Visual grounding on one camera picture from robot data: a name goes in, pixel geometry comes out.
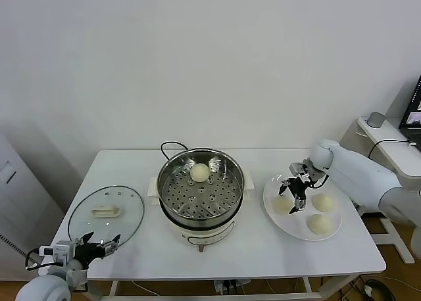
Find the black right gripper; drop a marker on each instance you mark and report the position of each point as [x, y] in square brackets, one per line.
[299, 186]

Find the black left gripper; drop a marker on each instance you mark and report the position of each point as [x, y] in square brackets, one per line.
[89, 252]

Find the white steamed baozi bun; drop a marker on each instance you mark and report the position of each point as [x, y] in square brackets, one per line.
[323, 202]
[199, 172]
[281, 205]
[318, 223]

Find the round glass pot lid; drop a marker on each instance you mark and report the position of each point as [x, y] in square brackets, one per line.
[115, 222]

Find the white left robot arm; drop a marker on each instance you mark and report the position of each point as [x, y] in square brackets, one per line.
[42, 288]

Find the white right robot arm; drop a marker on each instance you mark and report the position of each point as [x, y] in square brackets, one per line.
[355, 169]

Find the perforated steel steamer basket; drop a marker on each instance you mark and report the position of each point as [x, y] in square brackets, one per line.
[200, 199]

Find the round white plate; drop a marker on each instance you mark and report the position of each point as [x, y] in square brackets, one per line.
[286, 223]

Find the white cabinet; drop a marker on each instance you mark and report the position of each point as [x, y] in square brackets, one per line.
[19, 199]

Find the white electric cooker base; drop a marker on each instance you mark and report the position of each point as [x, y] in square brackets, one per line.
[204, 237]

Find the small grey cylinder speaker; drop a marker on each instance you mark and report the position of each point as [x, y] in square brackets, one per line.
[376, 120]

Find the white power strip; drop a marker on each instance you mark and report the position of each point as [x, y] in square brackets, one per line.
[227, 286]

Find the white side desk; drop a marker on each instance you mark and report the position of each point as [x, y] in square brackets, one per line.
[403, 163]

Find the black laptop computer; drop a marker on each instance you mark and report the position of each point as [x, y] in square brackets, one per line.
[412, 117]

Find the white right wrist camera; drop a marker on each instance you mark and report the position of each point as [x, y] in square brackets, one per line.
[297, 167]

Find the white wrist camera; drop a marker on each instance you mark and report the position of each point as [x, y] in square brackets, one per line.
[62, 250]
[297, 167]

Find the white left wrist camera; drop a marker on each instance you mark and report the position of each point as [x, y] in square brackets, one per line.
[62, 250]

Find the white table frame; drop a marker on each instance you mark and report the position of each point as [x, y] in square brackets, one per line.
[113, 287]

